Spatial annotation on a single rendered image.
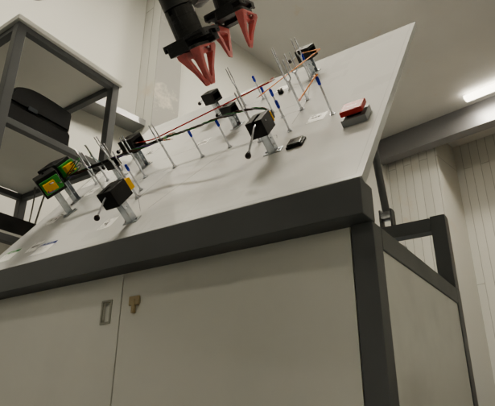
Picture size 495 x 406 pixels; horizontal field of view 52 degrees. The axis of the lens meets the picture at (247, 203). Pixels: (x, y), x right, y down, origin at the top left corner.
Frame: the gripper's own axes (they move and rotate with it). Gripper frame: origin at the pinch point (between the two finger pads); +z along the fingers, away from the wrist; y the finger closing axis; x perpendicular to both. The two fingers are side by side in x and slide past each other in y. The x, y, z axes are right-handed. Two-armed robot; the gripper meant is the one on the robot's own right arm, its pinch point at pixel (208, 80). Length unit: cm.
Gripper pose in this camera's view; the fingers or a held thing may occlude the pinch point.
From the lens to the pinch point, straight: 103.5
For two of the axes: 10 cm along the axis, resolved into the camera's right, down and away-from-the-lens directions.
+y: -8.2, 2.2, 5.3
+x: -4.2, 3.9, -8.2
